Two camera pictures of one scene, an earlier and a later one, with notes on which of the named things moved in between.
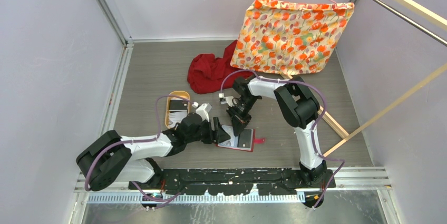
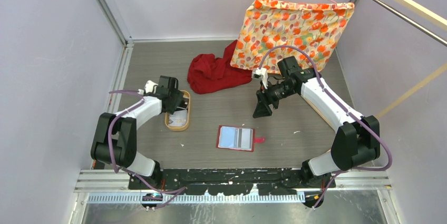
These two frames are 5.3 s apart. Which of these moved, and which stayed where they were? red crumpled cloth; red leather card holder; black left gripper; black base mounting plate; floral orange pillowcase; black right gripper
Moved: black left gripper; black right gripper
Stayed: red leather card holder; red crumpled cloth; floral orange pillowcase; black base mounting plate
